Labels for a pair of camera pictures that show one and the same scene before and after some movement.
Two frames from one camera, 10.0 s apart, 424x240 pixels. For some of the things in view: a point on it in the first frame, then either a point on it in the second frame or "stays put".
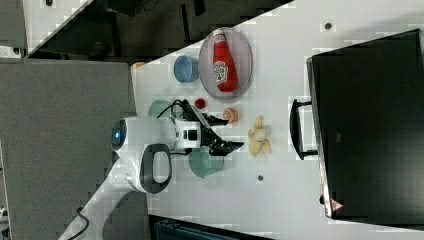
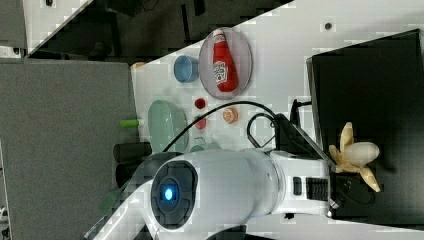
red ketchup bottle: x=223 y=64 stays put
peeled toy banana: x=259 y=137 -> x=355 y=157
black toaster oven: x=365 y=120 stays put
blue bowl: x=186 y=68 stays put
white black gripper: x=192 y=130 -> x=307 y=172
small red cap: x=200 y=103 stays put
